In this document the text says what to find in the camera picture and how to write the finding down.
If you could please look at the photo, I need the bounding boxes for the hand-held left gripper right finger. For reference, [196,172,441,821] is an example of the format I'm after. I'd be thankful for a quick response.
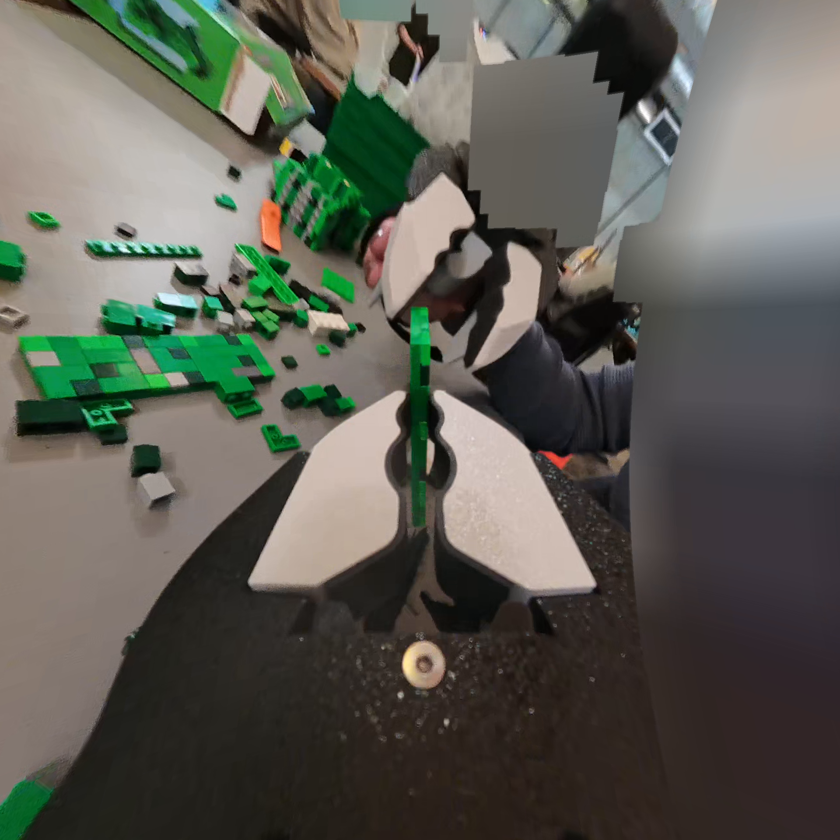
[430,389,598,635]

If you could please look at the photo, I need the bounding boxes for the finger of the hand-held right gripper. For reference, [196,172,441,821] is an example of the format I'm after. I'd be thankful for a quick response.
[459,246,543,373]
[379,172,478,324]

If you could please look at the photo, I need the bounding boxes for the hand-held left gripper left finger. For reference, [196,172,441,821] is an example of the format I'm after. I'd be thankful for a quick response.
[247,388,412,635]

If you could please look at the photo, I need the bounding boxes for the small light grey brick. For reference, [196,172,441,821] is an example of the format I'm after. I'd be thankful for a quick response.
[446,233,492,293]

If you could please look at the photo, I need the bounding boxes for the large green brick plate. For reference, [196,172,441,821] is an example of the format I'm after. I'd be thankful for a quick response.
[407,306,435,530]

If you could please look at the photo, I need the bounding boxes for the person's right forearm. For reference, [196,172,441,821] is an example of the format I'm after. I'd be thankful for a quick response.
[476,320,636,455]

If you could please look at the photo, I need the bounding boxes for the grey desk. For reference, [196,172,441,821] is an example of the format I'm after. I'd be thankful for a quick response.
[0,0,490,808]

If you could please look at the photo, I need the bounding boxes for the person's right hand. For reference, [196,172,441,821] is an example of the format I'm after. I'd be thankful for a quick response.
[363,217,398,291]

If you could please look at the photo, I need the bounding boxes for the built green brick structure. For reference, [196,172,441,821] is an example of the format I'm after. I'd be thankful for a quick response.
[271,153,373,253]

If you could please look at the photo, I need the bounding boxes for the green storage bin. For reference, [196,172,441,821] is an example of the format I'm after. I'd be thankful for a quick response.
[320,77,432,221]

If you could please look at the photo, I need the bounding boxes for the scattered small green bricks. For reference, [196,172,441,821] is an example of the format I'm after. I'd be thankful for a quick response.
[0,164,368,460]

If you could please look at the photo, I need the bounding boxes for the long green brick plate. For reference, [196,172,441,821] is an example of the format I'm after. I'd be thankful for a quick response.
[84,239,203,259]

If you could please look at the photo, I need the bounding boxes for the green mosaic tile panel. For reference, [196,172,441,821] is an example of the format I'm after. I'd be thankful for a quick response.
[17,332,277,403]

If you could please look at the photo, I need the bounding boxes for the green brick set box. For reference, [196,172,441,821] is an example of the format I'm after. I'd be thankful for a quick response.
[66,0,315,137]

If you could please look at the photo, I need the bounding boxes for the dark green long brick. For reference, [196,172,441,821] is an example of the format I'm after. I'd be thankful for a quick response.
[14,398,88,437]

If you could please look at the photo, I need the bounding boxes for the bright green brick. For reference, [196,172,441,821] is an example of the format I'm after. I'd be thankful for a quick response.
[0,777,55,840]

